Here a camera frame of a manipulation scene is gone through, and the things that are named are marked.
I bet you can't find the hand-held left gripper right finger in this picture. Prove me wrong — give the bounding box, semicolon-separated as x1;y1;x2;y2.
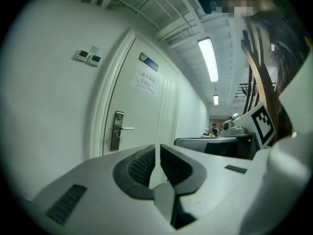
159;143;269;235

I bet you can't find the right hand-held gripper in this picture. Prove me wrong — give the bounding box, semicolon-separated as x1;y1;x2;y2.
174;102;277;160

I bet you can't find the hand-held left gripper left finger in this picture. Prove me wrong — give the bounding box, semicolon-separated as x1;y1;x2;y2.
31;144;177;235

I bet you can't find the white door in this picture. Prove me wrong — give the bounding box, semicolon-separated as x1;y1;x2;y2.
102;36;181;156

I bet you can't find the blue door name plate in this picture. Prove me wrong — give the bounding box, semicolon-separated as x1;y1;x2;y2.
139;52;159;72

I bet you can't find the white paper notice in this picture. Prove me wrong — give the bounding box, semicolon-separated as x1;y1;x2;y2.
133;66;159;98

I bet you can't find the long ceiling light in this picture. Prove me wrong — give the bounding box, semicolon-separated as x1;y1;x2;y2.
197;36;219;83

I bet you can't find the white door frame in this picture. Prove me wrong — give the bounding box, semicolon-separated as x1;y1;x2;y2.
89;28;181;159

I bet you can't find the white wall thermostat panel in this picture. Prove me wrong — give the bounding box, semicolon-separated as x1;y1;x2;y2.
85;54;102;68
74;49;89;62

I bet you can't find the white ceiling cable tray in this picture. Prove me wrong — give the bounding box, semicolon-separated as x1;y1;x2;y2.
78;0;205;43

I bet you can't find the black head-worn camera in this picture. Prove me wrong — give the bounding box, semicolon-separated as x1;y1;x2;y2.
195;0;214;15

